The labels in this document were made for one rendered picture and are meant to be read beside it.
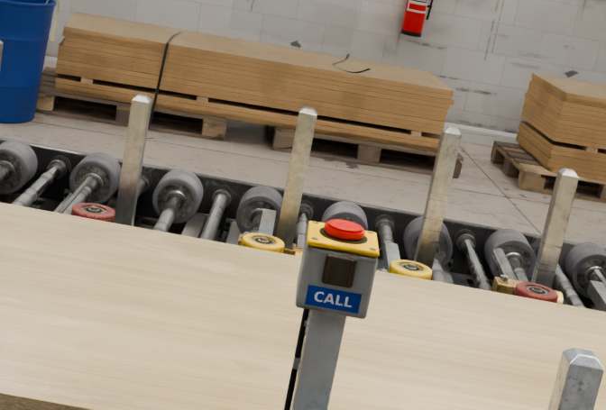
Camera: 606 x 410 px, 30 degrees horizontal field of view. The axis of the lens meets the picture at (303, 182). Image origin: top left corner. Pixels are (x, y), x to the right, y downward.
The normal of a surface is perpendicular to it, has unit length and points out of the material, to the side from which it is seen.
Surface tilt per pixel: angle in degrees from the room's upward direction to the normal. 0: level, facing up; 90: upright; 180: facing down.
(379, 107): 90
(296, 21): 90
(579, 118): 90
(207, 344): 0
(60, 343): 0
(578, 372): 90
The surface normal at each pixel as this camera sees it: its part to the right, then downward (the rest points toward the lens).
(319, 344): -0.02, 0.24
